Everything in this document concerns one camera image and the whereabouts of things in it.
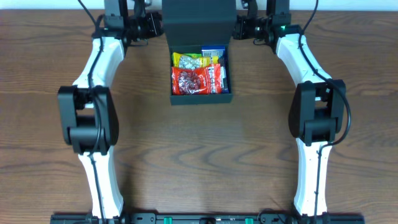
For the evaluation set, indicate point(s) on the dark green box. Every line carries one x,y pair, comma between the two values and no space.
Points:
191,24

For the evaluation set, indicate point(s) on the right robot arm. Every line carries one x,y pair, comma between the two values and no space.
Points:
319,116

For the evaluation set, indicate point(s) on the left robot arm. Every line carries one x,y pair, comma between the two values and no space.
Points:
88,116

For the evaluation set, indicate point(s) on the yellow Hacks candy bag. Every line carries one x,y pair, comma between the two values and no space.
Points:
192,61

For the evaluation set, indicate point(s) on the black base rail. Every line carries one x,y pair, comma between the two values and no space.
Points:
266,216

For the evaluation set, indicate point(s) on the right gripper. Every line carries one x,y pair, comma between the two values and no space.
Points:
239,27

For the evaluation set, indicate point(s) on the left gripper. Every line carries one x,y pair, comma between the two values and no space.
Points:
154,23

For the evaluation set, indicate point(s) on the red Hacks candy bag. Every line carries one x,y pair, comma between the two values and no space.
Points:
200,81

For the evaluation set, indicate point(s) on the blue Eclipse mint box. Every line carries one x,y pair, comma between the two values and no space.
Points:
213,50

